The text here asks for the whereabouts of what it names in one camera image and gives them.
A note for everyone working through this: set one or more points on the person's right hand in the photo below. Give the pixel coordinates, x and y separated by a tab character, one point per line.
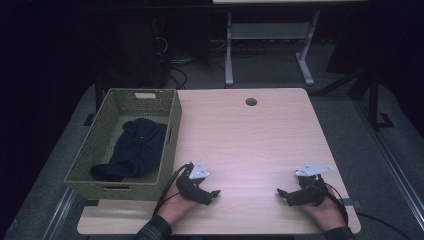
328	213

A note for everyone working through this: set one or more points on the black table foot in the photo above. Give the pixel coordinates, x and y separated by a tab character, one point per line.
88	119

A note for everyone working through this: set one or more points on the green woven basket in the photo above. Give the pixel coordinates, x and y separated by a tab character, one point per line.
100	140

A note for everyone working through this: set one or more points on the metal floor rail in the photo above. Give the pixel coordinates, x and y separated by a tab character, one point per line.
60	213
390	160

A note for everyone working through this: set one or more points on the dark navy cloth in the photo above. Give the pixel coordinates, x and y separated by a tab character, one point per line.
138	150

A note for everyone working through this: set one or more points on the black metal stand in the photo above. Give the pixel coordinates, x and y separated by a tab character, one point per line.
373	100

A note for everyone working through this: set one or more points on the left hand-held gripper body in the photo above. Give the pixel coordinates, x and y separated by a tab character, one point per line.
188	186

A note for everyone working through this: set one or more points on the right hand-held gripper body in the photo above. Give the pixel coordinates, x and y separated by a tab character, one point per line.
313	191

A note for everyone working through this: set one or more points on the white metal frame desk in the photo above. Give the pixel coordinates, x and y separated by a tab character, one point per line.
266	30

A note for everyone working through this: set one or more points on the person's left hand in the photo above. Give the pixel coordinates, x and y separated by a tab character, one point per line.
175	206

